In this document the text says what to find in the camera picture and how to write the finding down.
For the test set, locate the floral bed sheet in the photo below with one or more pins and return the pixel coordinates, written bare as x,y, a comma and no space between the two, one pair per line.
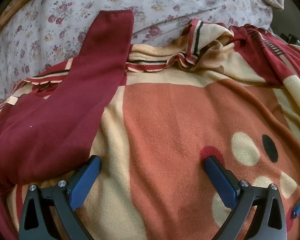
90,0

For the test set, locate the maroon knit garment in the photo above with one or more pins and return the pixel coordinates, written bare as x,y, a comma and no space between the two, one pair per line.
65,117

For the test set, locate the printed fleece blanket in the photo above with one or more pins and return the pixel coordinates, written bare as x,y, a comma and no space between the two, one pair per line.
170,130

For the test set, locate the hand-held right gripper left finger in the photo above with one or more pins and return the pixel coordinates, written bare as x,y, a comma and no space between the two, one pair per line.
86,180

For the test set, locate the brown bordered quilt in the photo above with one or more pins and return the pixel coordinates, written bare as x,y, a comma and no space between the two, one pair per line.
22,2

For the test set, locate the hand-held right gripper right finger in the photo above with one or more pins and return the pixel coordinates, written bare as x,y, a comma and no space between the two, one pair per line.
221,185

